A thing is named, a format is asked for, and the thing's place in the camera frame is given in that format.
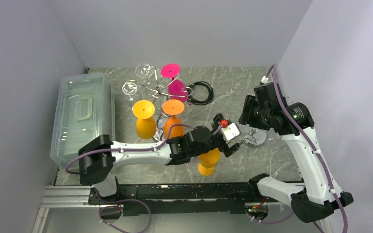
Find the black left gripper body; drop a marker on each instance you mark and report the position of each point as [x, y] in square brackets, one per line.
[217, 141]

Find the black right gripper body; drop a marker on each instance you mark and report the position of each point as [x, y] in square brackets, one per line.
[255, 115]

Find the yellow-orange wine glass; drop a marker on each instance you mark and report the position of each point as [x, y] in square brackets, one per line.
[208, 161]

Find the clear wine glass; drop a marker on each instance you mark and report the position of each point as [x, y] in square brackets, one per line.
[145, 71]
[130, 90]

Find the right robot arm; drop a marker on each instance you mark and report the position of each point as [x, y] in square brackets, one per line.
[321, 195]

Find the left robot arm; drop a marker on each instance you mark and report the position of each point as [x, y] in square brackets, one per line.
[99, 156]

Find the orange wine glass centre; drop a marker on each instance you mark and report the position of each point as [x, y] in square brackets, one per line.
[172, 108]

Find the pink wine glass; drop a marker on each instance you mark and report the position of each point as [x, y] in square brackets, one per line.
[176, 88]

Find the chrome wine glass rack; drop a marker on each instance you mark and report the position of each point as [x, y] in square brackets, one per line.
[158, 94]

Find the yellow wine glass left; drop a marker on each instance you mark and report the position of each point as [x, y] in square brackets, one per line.
[144, 110]

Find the clear plastic storage box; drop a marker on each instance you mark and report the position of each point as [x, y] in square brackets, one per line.
[85, 109]

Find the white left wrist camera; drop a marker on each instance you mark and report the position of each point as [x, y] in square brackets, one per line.
[229, 130]

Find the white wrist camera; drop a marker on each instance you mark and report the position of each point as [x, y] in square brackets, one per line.
[229, 130]
[265, 80]

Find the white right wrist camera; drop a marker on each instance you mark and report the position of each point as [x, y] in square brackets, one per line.
[265, 80]

